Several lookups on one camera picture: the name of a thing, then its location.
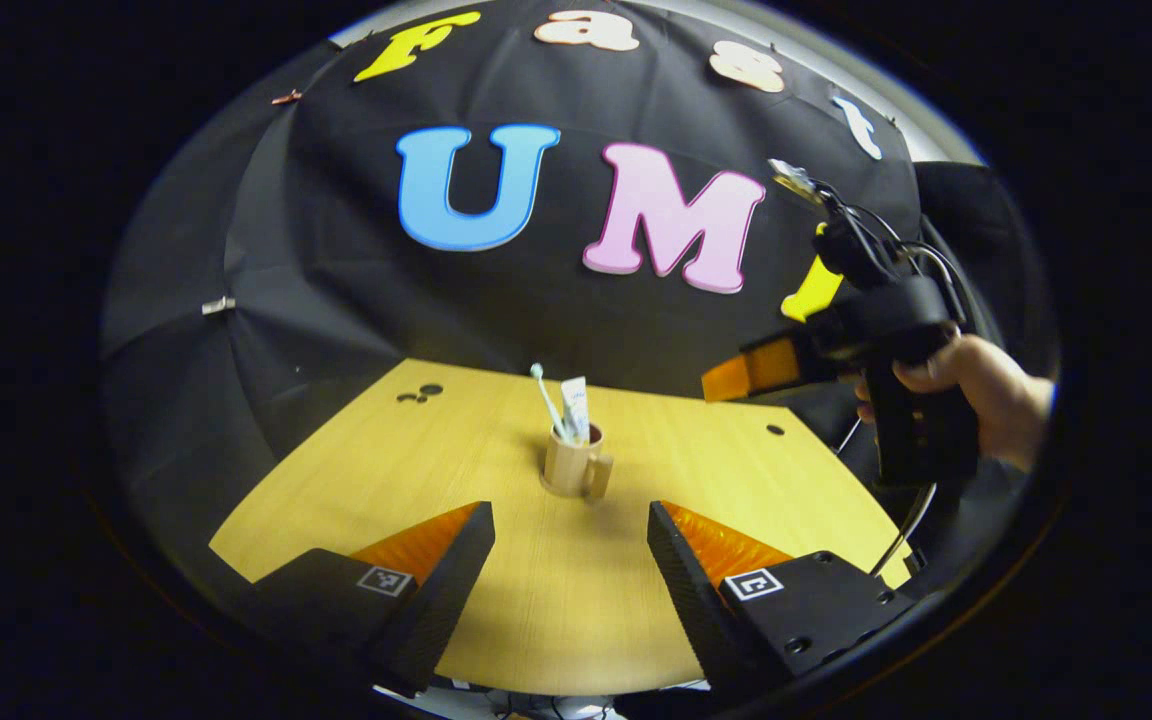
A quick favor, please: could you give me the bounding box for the black backdrop cloth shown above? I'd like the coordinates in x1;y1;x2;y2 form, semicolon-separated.
101;0;1057;601

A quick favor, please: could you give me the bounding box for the wooden desktop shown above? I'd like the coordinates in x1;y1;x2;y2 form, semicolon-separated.
208;358;912;696

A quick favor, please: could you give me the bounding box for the beige cup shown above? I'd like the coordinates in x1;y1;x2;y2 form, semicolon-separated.
541;424;615;503

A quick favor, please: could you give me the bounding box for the pale green toothbrush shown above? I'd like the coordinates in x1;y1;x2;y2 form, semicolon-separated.
530;363;571;443

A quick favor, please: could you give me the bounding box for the white toothpaste tube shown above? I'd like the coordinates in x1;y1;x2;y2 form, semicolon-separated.
560;377;592;446

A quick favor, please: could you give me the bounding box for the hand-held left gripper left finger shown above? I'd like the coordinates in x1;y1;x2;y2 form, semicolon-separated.
254;500;496;696

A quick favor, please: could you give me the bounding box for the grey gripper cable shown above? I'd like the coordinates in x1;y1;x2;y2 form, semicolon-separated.
871;480;939;581

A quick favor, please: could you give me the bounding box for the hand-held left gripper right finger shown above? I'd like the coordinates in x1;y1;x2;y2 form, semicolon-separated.
647;500;919;701

